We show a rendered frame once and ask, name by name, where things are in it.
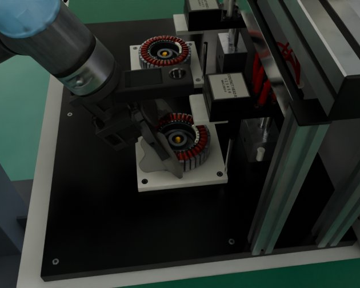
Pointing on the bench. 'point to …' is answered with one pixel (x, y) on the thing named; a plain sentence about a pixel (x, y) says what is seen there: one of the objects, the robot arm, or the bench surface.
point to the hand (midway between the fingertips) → (180, 144)
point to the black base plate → (228, 220)
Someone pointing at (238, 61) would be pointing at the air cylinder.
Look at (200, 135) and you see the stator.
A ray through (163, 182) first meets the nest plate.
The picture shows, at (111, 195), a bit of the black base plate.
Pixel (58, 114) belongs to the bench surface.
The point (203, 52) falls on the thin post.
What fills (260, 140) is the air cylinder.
